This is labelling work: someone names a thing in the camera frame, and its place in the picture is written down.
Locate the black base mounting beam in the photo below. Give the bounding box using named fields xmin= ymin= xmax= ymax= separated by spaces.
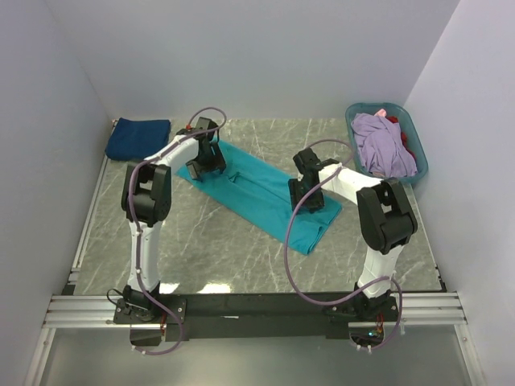
xmin=113 ymin=293 xmax=398 ymax=346

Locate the teal plastic laundry basket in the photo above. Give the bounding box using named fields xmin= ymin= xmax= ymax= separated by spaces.
xmin=345 ymin=102 xmax=429 ymax=185

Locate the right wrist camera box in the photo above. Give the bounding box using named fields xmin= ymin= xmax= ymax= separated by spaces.
xmin=293 ymin=148 xmax=325 ymax=178

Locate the folded navy blue t-shirt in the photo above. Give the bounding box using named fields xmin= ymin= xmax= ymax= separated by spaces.
xmin=105 ymin=117 xmax=171 ymax=161

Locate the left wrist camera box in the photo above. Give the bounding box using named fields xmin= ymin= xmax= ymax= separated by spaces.
xmin=187 ymin=117 xmax=219 ymax=141

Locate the lavender t-shirt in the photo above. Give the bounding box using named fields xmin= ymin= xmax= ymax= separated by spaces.
xmin=352 ymin=113 xmax=418 ymax=178

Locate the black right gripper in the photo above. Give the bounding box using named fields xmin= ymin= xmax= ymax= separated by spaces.
xmin=288 ymin=178 xmax=326 ymax=214

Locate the teal t-shirt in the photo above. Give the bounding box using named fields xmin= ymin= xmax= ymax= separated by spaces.
xmin=175 ymin=141 xmax=342 ymax=255

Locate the red garment in basket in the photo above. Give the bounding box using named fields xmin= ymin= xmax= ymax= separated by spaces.
xmin=386 ymin=116 xmax=416 ymax=160

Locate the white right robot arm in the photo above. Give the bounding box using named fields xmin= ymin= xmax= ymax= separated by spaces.
xmin=284 ymin=161 xmax=418 ymax=321

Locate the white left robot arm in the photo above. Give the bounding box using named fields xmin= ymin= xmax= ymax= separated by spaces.
xmin=122 ymin=129 xmax=226 ymax=323

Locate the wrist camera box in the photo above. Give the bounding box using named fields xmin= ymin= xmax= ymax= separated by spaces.
xmin=293 ymin=148 xmax=325 ymax=178
xmin=187 ymin=117 xmax=219 ymax=141

